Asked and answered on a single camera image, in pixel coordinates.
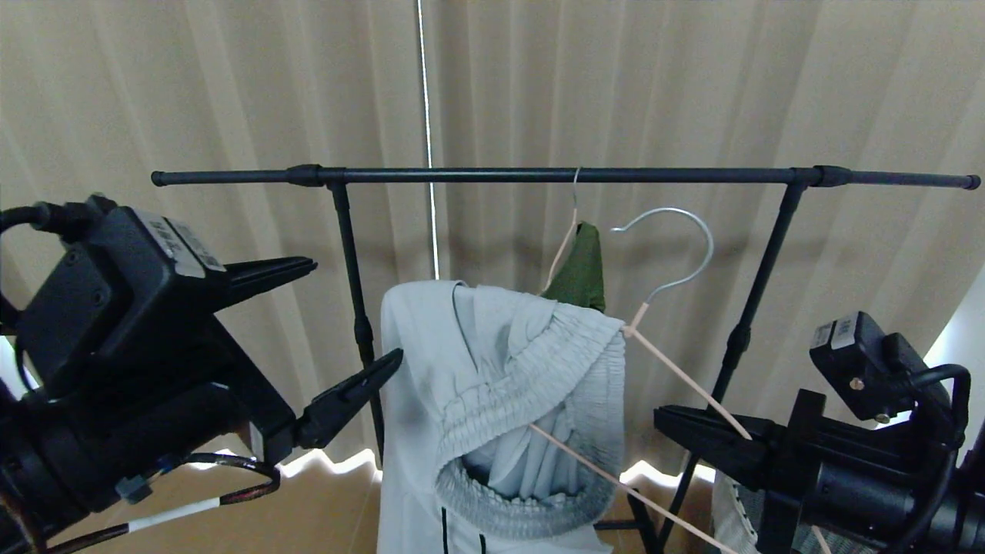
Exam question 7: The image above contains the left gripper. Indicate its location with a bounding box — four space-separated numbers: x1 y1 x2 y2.
0 257 406 532

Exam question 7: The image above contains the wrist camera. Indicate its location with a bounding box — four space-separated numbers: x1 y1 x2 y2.
15 202 232 395
809 311 955 426

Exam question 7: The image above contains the beige curtain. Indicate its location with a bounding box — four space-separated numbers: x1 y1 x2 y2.
0 0 985 486

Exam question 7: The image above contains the pink clothes hanger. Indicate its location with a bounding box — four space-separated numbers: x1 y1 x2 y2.
543 167 583 293
529 206 833 554

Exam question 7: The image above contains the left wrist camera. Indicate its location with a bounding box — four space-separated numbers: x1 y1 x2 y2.
15 202 232 395

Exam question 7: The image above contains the black clothes rack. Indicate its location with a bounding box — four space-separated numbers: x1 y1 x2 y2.
151 164 982 554

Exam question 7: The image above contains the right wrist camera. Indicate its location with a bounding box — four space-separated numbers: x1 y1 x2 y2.
809 311 955 426

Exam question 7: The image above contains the pale grey garment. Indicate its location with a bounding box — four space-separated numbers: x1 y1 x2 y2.
377 279 626 554

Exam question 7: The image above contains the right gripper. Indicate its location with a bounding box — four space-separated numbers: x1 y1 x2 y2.
757 389 964 554

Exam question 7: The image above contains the green printed shirt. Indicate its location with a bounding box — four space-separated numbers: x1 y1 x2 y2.
541 222 607 314

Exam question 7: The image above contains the white laundry basket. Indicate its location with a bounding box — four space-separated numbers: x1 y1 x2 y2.
711 468 880 554

